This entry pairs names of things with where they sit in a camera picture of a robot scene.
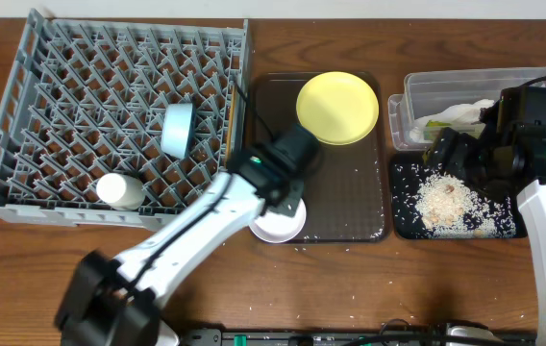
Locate white bowl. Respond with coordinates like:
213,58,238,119
249,200,307,243

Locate green orange snack wrapper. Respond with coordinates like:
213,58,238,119
422,119,485,138

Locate white napkin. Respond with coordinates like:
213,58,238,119
409,99,495,143

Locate rice and food scraps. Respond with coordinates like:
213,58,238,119
392,162,517,239

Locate wooden chopstick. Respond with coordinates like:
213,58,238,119
225,82,232,153
226,83,236,156

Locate light blue bowl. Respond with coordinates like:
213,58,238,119
161,103,195,159

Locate white cup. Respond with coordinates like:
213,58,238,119
96,173,145,210

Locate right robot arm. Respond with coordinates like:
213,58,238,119
423,81,546,345

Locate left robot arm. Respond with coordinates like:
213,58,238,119
54,124,320,346

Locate black waste tray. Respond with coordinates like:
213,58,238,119
387,151,529,241

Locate clear plastic waste bin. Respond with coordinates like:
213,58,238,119
388,67,546,151

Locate dark brown serving tray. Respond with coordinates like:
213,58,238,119
250,72,390,244

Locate yellow plate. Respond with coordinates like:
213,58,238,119
296,71,380,146

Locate grey plastic dish rack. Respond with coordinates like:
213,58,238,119
0,11,252,231

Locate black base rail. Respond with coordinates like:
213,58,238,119
179,319,536,346

